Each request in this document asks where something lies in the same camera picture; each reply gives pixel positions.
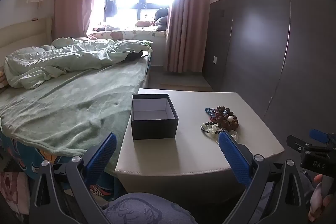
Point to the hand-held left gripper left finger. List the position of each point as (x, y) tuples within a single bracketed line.
[(101, 158)]

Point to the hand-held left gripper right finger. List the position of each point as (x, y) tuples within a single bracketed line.
[(233, 158)]

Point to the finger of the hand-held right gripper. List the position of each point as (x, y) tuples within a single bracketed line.
[(319, 134), (295, 142)]

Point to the black cardboard box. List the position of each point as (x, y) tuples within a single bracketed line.
[(155, 129)]

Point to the person's right hand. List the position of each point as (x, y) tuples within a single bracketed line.
[(316, 200)]

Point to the bed with green sheet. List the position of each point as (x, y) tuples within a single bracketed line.
[(65, 108)]

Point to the person's grey printed pants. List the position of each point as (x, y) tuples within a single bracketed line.
[(144, 209)]

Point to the colourful printed bed cover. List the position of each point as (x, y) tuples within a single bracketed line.
[(26, 158)]

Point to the dark brown wardrobe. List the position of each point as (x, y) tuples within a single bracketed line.
[(275, 56)]

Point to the printed blanket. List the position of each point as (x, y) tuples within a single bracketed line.
[(10, 187)]

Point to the pale green duvet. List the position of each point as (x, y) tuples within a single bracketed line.
[(65, 58)]

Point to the floral window seat cushion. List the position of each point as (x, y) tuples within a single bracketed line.
[(126, 35)]

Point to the pink soft item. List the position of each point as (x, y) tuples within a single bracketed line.
[(144, 23)]

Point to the beige headboard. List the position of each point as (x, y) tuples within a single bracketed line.
[(23, 32)]

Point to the dark pillow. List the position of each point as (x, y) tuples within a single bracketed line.
[(161, 18)]

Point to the white wall outlet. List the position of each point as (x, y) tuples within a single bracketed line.
[(215, 59)]

